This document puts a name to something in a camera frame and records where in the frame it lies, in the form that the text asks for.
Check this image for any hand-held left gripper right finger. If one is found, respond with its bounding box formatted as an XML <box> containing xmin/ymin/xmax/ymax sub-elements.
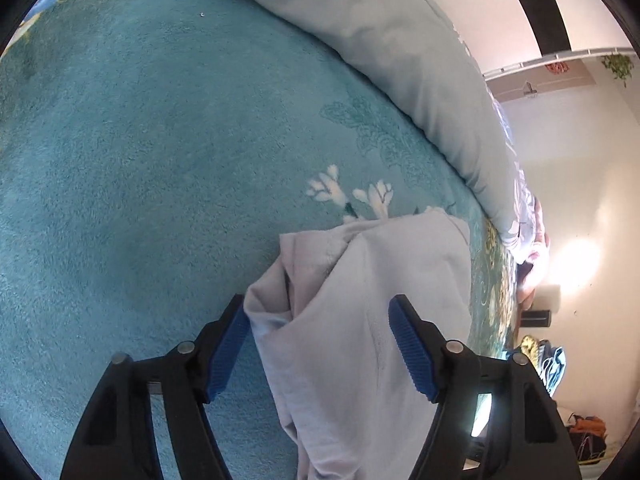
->
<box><xmin>388</xmin><ymin>295</ymin><xmax>583</xmax><ymax>480</ymax></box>

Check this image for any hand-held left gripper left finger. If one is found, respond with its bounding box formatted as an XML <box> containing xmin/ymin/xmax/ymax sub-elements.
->
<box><xmin>60</xmin><ymin>295</ymin><xmax>251</xmax><ymax>480</ymax></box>

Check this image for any light blue long-sleeved shirt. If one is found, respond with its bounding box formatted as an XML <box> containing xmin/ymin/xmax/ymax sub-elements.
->
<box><xmin>243</xmin><ymin>210</ymin><xmax>473</xmax><ymax>480</ymax></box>

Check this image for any pile of clothes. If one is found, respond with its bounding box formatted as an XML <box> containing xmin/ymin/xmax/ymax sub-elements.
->
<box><xmin>517</xmin><ymin>335</ymin><xmax>568</xmax><ymax>396</ymax></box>

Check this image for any orange black bag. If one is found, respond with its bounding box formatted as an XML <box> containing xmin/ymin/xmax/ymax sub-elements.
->
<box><xmin>565</xmin><ymin>412</ymin><xmax>608</xmax><ymax>466</ymax></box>

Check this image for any teal floral blanket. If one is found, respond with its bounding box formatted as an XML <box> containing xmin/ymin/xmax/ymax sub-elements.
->
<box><xmin>0</xmin><ymin>0</ymin><xmax>518</xmax><ymax>480</ymax></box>

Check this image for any grey daisy-print duvet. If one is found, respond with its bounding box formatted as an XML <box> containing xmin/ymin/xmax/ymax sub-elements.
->
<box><xmin>80</xmin><ymin>0</ymin><xmax>551</xmax><ymax>266</ymax></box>

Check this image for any green hanging plant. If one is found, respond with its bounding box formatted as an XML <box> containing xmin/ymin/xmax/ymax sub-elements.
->
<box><xmin>600</xmin><ymin>52</ymin><xmax>636</xmax><ymax>88</ymax></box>

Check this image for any white wall rail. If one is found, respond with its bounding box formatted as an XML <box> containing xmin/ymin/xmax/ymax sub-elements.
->
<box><xmin>482</xmin><ymin>46</ymin><xmax>636</xmax><ymax>78</ymax></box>

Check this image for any black wall beam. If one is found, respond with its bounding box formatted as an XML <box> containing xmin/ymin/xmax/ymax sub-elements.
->
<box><xmin>495</xmin><ymin>0</ymin><xmax>573</xmax><ymax>56</ymax></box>

